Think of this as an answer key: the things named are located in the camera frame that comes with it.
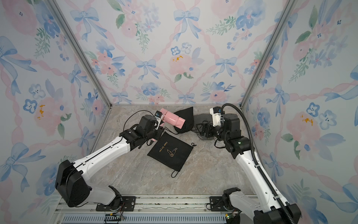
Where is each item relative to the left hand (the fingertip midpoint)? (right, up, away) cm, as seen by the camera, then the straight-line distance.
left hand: (160, 126), depth 82 cm
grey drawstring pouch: (+25, +4, +23) cm, 34 cm away
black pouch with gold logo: (+5, -17, +11) cm, 21 cm away
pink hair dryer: (+7, +5, -2) cm, 9 cm away
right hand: (+23, +6, -8) cm, 25 cm away
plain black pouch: (+17, +8, +25) cm, 31 cm away
